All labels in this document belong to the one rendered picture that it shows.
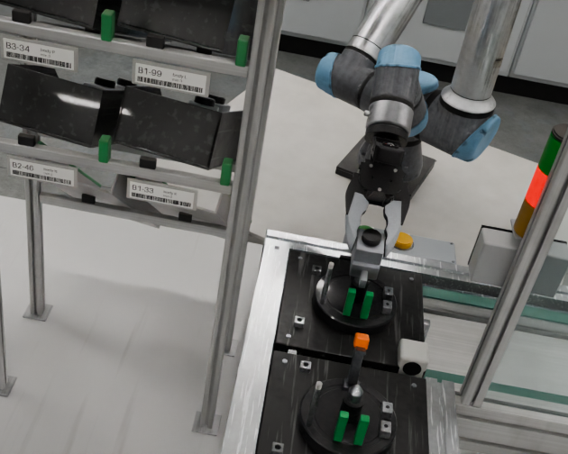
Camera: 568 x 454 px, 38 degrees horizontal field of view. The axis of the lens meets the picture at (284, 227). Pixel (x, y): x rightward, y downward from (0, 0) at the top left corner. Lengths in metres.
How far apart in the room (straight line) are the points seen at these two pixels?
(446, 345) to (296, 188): 0.56
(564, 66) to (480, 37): 2.88
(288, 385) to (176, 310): 0.33
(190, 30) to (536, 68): 3.66
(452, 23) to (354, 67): 2.85
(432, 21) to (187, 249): 2.93
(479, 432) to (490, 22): 0.78
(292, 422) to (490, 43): 0.87
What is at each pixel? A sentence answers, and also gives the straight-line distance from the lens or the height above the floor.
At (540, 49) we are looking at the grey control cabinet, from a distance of 4.50.
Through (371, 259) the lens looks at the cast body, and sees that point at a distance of 1.30.
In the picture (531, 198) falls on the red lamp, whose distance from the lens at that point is 1.12.
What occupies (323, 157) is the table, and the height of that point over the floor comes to 0.86.
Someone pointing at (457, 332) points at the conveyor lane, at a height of 0.92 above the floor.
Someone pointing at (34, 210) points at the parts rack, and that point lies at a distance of 1.33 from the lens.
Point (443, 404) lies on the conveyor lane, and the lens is 1.31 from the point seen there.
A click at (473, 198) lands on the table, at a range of 1.97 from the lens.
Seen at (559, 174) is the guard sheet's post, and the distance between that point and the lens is 1.06.
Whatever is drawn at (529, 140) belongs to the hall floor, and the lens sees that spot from 4.22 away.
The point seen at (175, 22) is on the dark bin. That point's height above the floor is 1.48.
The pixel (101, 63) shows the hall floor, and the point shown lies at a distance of 4.16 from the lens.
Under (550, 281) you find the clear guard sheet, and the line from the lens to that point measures 1.18.
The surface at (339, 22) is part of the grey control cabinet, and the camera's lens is 4.38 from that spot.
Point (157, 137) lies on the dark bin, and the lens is 1.06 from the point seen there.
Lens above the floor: 1.88
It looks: 36 degrees down
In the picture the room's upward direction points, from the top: 11 degrees clockwise
